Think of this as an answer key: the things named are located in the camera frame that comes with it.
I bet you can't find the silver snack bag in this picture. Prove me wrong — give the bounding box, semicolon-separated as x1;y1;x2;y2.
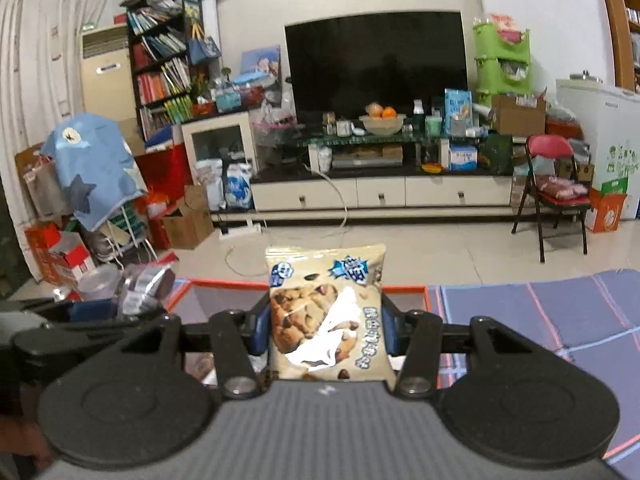
115;262;176;318

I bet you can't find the beige chocolate cookie packet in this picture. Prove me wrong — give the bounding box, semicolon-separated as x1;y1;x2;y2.
266;244;396;388

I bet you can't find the clear plastic jar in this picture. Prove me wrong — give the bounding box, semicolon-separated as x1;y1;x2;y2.
77;264;122;301

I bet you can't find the orange cardboard box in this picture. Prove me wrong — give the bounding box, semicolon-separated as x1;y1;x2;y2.
168;278;427;387

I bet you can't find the blue star fabric cover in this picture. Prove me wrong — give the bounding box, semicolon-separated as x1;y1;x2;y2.
40;113;148;232

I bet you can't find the white tv stand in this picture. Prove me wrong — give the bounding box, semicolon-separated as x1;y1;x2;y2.
249;173;519;214

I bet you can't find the purple plaid tablecloth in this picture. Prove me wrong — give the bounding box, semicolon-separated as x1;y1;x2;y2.
427;269;640;479

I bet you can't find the white small cabinet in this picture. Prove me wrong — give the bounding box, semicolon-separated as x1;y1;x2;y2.
181;112;257;212

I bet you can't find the red folding chair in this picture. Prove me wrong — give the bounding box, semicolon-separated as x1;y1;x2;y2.
511;134;591;263

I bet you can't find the fruit bowl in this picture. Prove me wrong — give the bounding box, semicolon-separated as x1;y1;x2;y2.
359;103;406;136

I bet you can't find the white air conditioner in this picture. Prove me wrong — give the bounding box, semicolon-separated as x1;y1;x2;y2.
80;24;136;122

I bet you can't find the brown cardboard box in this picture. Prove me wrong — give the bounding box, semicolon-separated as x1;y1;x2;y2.
491;94;546;136

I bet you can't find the black television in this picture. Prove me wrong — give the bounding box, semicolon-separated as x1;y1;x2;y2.
284;11;468;125

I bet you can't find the green plastic shelf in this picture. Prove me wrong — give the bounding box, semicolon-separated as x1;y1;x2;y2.
473;14;533;106

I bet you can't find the dark bookshelf with books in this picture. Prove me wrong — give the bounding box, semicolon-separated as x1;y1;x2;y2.
120;0;220;140

